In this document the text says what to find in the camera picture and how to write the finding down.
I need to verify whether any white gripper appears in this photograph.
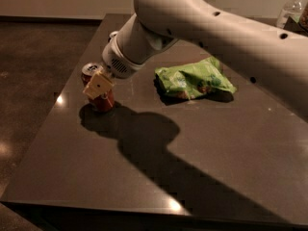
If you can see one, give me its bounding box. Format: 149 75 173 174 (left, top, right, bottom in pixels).
83 36 143 99

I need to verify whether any green chip bag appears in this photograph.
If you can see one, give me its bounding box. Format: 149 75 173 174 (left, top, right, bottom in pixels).
155 57 237 100

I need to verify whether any blue pepsi can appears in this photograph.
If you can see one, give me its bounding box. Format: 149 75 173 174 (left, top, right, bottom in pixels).
108 31 118 42

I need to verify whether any red coke can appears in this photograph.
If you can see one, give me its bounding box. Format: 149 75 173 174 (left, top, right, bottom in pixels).
81 63 115 113

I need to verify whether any clear plastic bottle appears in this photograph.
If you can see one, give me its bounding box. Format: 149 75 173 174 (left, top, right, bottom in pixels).
276 0 304 28

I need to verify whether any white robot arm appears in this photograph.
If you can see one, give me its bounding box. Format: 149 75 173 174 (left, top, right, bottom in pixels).
84 0 308 119

